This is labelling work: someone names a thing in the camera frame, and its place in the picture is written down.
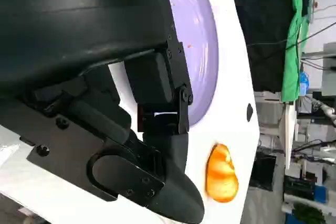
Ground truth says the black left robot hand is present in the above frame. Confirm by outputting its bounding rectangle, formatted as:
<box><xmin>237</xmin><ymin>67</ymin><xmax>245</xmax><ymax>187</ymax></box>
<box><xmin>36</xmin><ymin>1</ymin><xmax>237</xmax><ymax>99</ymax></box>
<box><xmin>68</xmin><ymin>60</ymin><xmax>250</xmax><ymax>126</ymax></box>
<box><xmin>0</xmin><ymin>0</ymin><xmax>205</xmax><ymax>222</ymax></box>

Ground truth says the oblong orange toy bread roll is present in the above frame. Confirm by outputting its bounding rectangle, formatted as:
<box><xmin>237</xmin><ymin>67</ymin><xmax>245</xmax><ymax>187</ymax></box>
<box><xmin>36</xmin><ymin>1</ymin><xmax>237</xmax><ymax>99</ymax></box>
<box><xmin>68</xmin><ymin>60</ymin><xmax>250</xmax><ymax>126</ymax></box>
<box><xmin>204</xmin><ymin>143</ymin><xmax>240</xmax><ymax>204</ymax></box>

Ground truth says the lilac plate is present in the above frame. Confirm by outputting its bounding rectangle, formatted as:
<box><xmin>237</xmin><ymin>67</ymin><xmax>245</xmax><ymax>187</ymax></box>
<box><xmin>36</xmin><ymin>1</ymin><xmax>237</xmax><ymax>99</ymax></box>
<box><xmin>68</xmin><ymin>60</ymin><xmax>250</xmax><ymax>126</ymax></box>
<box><xmin>151</xmin><ymin>0</ymin><xmax>220</xmax><ymax>127</ymax></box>

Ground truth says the black backdrop cloth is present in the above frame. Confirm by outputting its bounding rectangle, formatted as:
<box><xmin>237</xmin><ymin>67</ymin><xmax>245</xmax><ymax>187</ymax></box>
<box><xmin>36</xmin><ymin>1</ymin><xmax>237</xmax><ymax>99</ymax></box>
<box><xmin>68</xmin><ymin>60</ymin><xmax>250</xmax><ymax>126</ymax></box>
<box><xmin>229</xmin><ymin>0</ymin><xmax>299</xmax><ymax>93</ymax></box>

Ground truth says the black round table grommet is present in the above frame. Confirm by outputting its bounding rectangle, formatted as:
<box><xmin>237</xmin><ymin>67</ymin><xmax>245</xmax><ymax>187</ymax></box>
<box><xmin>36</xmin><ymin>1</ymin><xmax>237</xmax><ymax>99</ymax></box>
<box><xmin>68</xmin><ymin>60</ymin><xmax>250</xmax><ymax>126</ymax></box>
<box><xmin>246</xmin><ymin>102</ymin><xmax>254</xmax><ymax>123</ymax></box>

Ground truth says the green cloth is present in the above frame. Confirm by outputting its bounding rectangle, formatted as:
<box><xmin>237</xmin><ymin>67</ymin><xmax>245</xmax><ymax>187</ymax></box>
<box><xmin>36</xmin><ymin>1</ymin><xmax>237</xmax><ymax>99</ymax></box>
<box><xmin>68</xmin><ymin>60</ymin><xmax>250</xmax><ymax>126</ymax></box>
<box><xmin>280</xmin><ymin>0</ymin><xmax>312</xmax><ymax>104</ymax></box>

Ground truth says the black floor box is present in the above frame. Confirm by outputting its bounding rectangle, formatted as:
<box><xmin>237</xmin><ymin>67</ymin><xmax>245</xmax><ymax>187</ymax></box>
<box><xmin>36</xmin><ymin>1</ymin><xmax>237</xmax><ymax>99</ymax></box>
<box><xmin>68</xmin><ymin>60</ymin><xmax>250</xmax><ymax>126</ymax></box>
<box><xmin>248</xmin><ymin>150</ymin><xmax>278</xmax><ymax>192</ymax></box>

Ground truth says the white board panel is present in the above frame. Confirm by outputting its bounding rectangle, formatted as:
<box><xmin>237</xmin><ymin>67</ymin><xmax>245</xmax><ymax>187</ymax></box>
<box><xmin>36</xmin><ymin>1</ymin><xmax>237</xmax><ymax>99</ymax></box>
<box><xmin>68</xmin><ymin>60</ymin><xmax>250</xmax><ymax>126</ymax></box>
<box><xmin>278</xmin><ymin>101</ymin><xmax>299</xmax><ymax>170</ymax></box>

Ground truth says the blue background device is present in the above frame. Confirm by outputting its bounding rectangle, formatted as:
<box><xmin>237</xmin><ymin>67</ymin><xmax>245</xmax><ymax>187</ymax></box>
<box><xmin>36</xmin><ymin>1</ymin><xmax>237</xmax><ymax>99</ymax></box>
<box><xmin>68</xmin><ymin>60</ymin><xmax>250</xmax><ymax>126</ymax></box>
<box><xmin>299</xmin><ymin>71</ymin><xmax>311</xmax><ymax>96</ymax></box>

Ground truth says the grey machine box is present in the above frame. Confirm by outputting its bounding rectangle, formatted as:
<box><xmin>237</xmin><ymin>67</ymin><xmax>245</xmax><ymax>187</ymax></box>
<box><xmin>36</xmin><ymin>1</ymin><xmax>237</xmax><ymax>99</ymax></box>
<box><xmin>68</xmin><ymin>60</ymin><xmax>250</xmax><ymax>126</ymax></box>
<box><xmin>322</xmin><ymin>42</ymin><xmax>336</xmax><ymax>97</ymax></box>

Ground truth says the thin black background cable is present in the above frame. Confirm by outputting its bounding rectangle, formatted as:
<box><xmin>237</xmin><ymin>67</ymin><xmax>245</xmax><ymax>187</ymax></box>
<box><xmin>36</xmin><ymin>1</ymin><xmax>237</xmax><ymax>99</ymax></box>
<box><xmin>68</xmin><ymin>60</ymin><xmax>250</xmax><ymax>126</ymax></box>
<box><xmin>246</xmin><ymin>20</ymin><xmax>336</xmax><ymax>49</ymax></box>

